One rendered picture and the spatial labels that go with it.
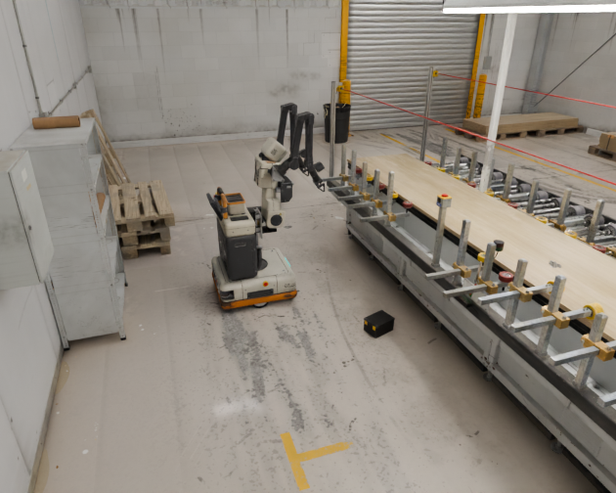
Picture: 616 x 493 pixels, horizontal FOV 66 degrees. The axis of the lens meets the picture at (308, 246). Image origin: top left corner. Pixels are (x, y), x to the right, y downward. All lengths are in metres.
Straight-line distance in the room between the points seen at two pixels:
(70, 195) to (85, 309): 0.89
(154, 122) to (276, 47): 2.77
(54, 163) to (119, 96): 6.39
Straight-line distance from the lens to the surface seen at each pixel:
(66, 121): 3.92
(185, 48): 9.72
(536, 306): 3.04
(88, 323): 3.95
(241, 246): 3.86
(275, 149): 3.83
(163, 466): 3.05
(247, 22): 9.87
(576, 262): 3.38
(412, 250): 3.62
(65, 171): 3.47
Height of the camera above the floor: 2.28
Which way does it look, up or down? 26 degrees down
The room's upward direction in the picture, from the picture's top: straight up
